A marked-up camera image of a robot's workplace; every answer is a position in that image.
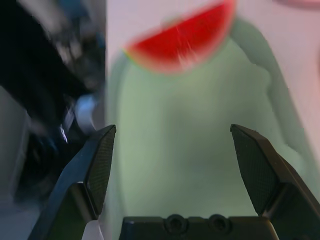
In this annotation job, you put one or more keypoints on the green silicone mat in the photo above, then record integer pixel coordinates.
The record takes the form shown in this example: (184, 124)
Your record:
(175, 137)

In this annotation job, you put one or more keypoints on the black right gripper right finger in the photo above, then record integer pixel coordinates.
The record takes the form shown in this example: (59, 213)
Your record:
(262, 175)

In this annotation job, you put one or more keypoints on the red watermelon slice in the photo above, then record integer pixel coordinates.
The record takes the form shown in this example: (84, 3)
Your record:
(180, 45)

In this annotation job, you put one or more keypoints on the dark robot right leg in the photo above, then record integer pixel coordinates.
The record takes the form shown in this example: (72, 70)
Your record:
(37, 62)

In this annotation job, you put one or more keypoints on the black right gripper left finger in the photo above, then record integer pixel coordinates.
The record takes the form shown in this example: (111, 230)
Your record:
(82, 175)

